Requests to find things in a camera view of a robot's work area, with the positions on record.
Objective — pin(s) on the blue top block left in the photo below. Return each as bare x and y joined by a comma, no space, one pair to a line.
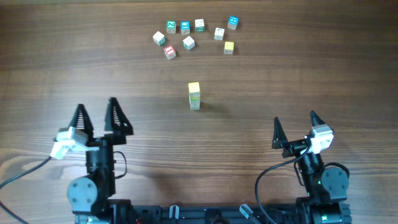
185,27

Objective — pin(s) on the white picture block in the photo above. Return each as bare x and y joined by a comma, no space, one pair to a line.
219,33

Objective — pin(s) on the white block yellow side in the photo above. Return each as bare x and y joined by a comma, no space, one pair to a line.
193,98

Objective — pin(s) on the green n block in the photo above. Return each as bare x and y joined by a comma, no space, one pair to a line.
171,27
193,102

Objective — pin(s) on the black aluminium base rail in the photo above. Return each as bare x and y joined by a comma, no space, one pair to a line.
279,213

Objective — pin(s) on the white block teal side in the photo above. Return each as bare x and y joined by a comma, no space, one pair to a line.
159,38

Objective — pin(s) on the blue top block right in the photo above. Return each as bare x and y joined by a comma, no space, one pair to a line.
233,22

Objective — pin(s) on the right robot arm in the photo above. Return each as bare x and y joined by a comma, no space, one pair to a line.
325,184

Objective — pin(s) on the white block centre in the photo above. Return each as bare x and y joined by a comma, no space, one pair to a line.
188,43

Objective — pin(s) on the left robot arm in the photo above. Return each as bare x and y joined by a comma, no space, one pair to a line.
90,195

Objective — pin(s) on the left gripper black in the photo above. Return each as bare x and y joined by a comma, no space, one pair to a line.
122,126

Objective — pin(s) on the red I block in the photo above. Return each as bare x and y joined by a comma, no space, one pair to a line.
170,52

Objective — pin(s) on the blue block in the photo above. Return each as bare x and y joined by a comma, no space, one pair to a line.
185,27
233,22

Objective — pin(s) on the white block green side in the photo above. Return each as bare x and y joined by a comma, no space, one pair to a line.
199,25

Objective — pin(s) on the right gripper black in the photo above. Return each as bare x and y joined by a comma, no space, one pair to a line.
280,142

